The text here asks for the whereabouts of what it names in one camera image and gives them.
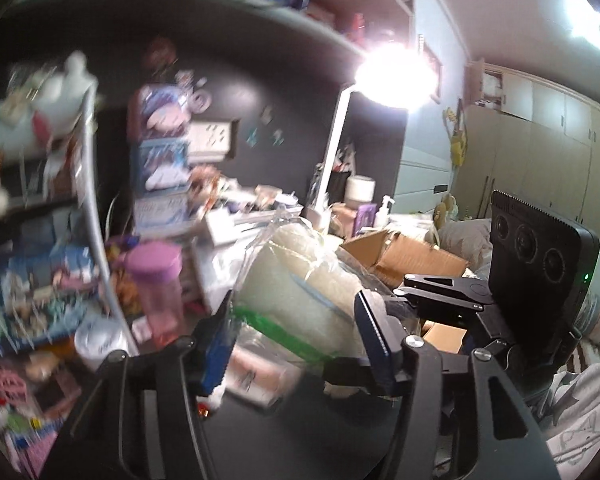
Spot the beige wardrobe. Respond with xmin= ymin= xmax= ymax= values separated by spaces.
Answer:
xmin=450 ymin=60 xmax=600 ymax=241

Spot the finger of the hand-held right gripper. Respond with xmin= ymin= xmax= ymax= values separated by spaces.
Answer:
xmin=394 ymin=272 xmax=496 ymax=312

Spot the black pen holder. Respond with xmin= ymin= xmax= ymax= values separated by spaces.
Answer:
xmin=327 ymin=169 xmax=352 ymax=206

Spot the white pump bottle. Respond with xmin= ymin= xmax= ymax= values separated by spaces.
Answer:
xmin=374 ymin=195 xmax=397 ymax=230

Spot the white round jar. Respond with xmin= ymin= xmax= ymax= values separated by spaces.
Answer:
xmin=344 ymin=175 xmax=377 ymax=207

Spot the white wall shelf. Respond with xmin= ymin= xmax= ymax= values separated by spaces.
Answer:
xmin=10 ymin=0 xmax=415 ymax=61

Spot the ceiling light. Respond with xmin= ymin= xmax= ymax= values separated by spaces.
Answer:
xmin=562 ymin=0 xmax=600 ymax=41

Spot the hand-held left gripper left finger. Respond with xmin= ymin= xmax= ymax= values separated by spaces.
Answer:
xmin=40 ymin=291 xmax=237 ymax=480

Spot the white metal rack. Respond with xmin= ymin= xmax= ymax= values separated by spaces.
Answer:
xmin=0 ymin=91 xmax=141 ymax=361

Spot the purple tissue pack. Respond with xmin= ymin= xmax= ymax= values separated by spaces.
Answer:
xmin=127 ymin=84 xmax=191 ymax=142

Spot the clear plastic packet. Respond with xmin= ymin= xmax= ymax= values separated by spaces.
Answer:
xmin=224 ymin=344 xmax=303 ymax=408

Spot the white bedding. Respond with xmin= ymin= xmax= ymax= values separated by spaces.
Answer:
xmin=436 ymin=217 xmax=494 ymax=277

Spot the small cardboard box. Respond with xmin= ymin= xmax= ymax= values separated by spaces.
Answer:
xmin=422 ymin=321 xmax=470 ymax=357

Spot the open brown cardboard box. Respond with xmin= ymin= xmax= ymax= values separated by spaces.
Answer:
xmin=340 ymin=229 xmax=470 ymax=291

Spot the white power strip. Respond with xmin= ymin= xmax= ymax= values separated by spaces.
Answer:
xmin=186 ymin=119 xmax=242 ymax=162

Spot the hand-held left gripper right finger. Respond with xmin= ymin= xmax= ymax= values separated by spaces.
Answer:
xmin=324 ymin=290 xmax=562 ymax=480

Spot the blue tissue pack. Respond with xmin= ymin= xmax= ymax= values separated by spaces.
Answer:
xmin=130 ymin=139 xmax=192 ymax=193
xmin=132 ymin=194 xmax=196 ymax=236

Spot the printed grey blanket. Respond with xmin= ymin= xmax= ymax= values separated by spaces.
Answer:
xmin=522 ymin=350 xmax=600 ymax=471

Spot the yellow hanging plush toy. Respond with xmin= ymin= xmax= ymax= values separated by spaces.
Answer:
xmin=444 ymin=106 xmax=468 ymax=167

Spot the purple box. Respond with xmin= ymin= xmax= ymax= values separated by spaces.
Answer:
xmin=352 ymin=203 xmax=378 ymax=238

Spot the white desk lamp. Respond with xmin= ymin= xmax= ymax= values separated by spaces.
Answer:
xmin=304 ymin=45 xmax=438 ymax=233

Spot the pink plastic tumbler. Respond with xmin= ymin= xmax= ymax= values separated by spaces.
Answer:
xmin=124 ymin=241 xmax=185 ymax=345

